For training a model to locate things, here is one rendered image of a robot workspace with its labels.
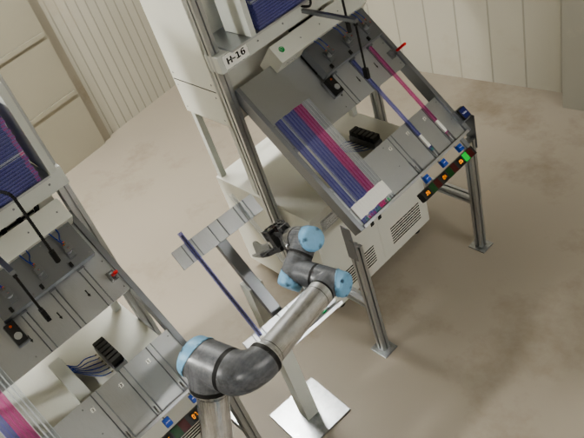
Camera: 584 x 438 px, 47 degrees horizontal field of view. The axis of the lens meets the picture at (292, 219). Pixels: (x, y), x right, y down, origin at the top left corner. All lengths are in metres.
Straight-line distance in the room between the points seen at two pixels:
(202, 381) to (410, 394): 1.35
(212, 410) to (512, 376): 1.47
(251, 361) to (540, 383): 1.51
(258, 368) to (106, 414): 0.71
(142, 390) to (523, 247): 1.94
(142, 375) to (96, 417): 0.19
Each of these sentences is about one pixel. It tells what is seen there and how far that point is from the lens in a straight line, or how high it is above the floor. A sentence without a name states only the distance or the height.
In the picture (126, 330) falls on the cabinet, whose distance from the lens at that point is 2.70.
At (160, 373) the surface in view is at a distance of 2.26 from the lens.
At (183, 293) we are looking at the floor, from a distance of 3.65.
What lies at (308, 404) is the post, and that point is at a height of 0.10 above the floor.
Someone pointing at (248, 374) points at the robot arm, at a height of 1.14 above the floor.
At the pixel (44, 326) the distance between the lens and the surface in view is 2.28.
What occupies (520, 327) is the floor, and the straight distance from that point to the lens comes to 3.06.
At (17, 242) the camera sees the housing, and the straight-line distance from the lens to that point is 2.26.
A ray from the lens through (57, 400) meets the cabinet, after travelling 2.65.
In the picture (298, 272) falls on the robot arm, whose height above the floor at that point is 1.08.
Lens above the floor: 2.41
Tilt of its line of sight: 39 degrees down
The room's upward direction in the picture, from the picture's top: 20 degrees counter-clockwise
